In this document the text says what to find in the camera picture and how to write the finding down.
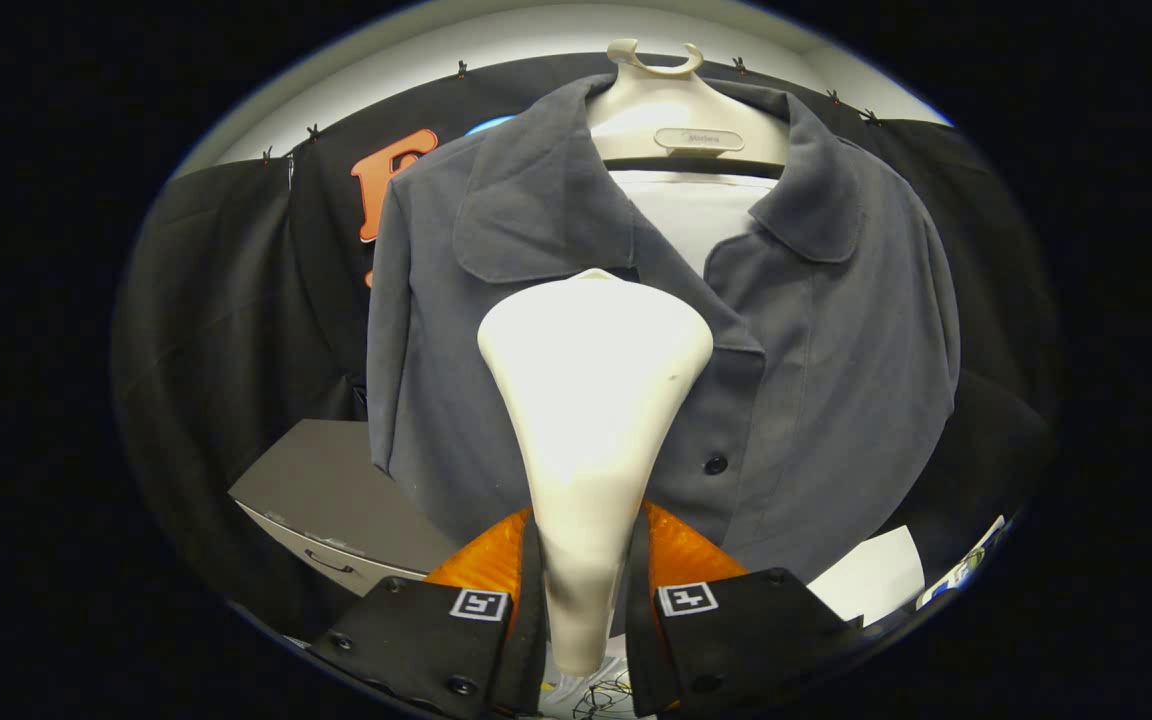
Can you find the grey drawer cabinet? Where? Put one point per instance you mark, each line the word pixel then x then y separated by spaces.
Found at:
pixel 336 490

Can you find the cream clothes hanger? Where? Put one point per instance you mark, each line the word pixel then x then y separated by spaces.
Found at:
pixel 656 110

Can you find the white garment steamer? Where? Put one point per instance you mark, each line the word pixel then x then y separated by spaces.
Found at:
pixel 591 400

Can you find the black backdrop cloth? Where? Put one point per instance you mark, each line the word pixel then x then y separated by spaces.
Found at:
pixel 226 300

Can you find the grey button shirt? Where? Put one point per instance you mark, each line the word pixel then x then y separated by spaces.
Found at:
pixel 836 380

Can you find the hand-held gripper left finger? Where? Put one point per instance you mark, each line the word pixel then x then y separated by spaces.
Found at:
pixel 533 620

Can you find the white side table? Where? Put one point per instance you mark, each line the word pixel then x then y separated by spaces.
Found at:
pixel 871 580

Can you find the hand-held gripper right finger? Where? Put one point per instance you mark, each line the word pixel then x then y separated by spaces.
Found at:
pixel 639 630

